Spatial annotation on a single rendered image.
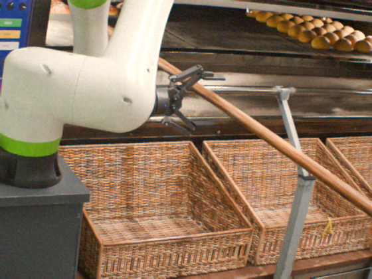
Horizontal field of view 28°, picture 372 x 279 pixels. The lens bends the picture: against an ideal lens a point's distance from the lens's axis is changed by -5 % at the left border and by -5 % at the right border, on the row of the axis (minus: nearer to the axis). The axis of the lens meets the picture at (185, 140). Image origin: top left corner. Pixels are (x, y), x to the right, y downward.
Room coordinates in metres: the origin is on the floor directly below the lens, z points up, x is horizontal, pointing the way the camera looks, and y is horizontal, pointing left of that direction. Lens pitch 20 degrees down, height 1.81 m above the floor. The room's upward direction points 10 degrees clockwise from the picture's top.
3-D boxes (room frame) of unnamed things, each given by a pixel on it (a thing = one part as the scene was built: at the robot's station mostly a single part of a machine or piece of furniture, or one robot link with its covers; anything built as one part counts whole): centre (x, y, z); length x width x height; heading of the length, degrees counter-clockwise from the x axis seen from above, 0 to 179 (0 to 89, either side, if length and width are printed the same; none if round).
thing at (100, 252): (2.35, 0.09, 0.72); 0.56 x 0.49 x 0.28; 123
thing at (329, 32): (3.56, -0.52, 1.21); 0.61 x 0.48 x 0.06; 32
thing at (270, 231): (2.66, -0.42, 0.72); 0.56 x 0.49 x 0.28; 121
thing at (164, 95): (2.02, 0.07, 1.19); 0.09 x 0.07 x 0.08; 122
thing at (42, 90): (1.37, 0.28, 1.36); 0.16 x 0.13 x 0.19; 89
